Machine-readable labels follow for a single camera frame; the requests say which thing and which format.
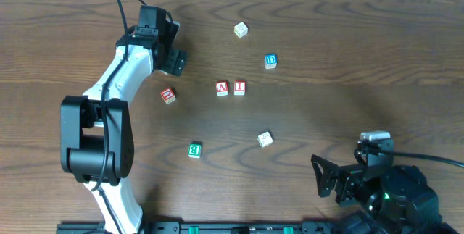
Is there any green letter B block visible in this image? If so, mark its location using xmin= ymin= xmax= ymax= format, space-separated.
xmin=188 ymin=143 xmax=202 ymax=159

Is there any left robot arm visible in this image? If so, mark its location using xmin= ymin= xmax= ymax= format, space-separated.
xmin=57 ymin=5 xmax=186 ymax=233

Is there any red letter A block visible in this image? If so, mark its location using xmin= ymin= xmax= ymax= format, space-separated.
xmin=215 ymin=81 xmax=228 ymax=96

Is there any red letter U block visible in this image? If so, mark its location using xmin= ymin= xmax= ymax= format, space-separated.
xmin=160 ymin=88 xmax=176 ymax=104

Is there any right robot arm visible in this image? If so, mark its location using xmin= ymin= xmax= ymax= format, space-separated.
xmin=311 ymin=131 xmax=455 ymax=233

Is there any cream block with line drawing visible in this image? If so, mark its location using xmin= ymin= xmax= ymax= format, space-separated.
xmin=257 ymin=131 xmax=273 ymax=148

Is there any cream block with engraved picture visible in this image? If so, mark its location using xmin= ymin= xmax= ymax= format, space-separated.
xmin=233 ymin=22 xmax=249 ymax=38

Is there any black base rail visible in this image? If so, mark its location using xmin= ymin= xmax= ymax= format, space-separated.
xmin=55 ymin=221 xmax=349 ymax=234

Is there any blue letter D block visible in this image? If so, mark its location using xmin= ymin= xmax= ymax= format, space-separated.
xmin=264 ymin=54 xmax=278 ymax=69

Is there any red letter I block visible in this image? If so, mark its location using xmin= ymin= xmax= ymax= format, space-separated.
xmin=234 ymin=80 xmax=246 ymax=96

